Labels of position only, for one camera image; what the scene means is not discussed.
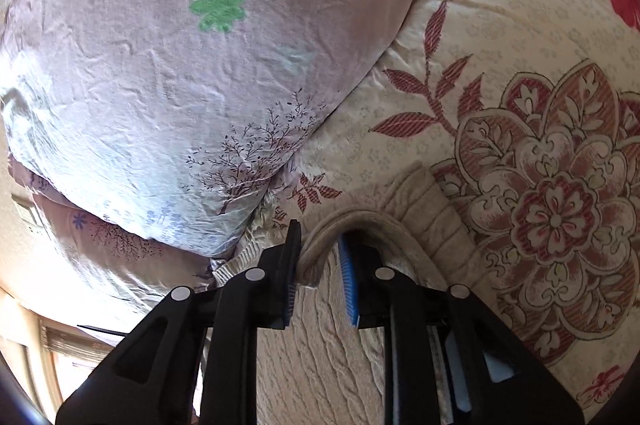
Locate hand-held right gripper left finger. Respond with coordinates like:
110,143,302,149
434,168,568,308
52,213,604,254
55,220,303,425

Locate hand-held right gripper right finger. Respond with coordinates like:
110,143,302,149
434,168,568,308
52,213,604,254
337,230,586,425

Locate beige cable knit sweater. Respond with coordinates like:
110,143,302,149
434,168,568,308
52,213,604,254
212,160,501,425

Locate pink floral pillow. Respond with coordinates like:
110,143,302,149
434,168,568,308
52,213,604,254
10,160,236,301
0,0,473,258

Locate window with blind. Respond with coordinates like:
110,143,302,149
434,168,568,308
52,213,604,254
0,290,131,406

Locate cream floral quilt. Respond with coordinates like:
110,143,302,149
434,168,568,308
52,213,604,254
235,0,640,425

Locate black cable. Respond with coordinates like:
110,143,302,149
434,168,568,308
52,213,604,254
76,325,127,337

